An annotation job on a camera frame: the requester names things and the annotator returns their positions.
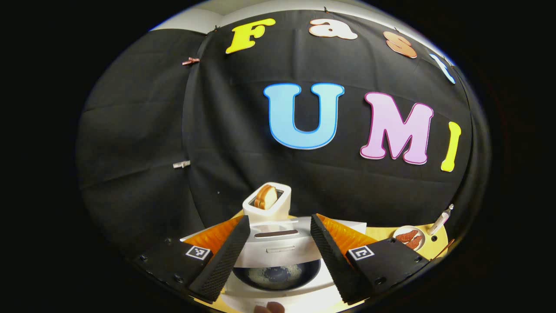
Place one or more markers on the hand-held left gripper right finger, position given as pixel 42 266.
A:
pixel 332 261

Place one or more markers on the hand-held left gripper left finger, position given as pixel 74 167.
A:
pixel 223 265

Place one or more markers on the white rice grains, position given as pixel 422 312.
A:
pixel 271 274

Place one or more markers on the white rice cooker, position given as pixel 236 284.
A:
pixel 278 256

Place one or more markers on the brown wooden spoon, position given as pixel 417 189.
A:
pixel 443 249

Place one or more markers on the white round plate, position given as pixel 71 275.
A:
pixel 399 231

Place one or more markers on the white toaster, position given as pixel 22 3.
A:
pixel 278 208

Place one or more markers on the red-brown meat piece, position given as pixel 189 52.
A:
pixel 406 236
pixel 415 242

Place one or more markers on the toasted bread slice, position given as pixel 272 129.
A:
pixel 266 198

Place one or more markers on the white backdrop clip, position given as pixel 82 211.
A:
pixel 181 164

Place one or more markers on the clear bottle with pink label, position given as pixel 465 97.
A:
pixel 439 221

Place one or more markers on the black backdrop cloth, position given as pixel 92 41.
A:
pixel 130 130

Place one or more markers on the pink backdrop clip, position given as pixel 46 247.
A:
pixel 191 61

